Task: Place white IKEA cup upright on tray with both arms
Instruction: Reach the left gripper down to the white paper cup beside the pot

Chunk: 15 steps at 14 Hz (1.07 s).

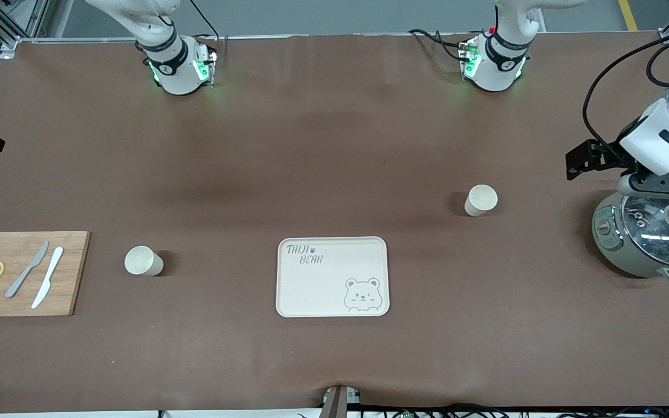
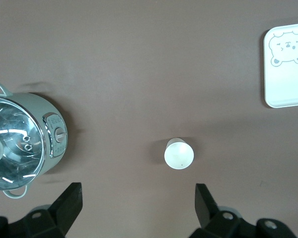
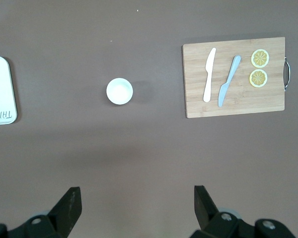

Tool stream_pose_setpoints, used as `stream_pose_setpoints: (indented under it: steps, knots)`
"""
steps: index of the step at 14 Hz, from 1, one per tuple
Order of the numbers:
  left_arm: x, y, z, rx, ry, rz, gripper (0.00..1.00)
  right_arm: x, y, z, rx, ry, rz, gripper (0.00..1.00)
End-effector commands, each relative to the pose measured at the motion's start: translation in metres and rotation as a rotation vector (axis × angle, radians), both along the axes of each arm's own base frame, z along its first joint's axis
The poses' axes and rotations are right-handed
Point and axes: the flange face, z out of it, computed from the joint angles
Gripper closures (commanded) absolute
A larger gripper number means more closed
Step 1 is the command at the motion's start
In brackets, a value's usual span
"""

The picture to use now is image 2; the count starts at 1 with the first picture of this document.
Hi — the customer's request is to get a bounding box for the sage green electric cooker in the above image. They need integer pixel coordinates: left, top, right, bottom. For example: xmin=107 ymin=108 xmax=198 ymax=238
xmin=0 ymin=80 xmax=67 ymax=199

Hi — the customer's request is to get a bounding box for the cream tray with bear print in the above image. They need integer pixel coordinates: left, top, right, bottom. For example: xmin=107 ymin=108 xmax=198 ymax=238
xmin=260 ymin=21 xmax=298 ymax=109

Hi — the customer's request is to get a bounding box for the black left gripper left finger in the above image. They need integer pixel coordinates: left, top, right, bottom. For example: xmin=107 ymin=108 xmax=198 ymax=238
xmin=0 ymin=182 xmax=83 ymax=238

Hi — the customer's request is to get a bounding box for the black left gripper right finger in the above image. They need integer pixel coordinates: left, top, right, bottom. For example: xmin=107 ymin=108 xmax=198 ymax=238
xmin=190 ymin=183 xmax=298 ymax=238

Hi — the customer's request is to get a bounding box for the brown table cover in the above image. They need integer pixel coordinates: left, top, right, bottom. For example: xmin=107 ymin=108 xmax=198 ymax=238
xmin=0 ymin=0 xmax=298 ymax=238

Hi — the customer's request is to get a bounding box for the white plastic cup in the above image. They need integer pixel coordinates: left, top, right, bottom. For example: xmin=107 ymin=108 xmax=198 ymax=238
xmin=163 ymin=137 xmax=195 ymax=171

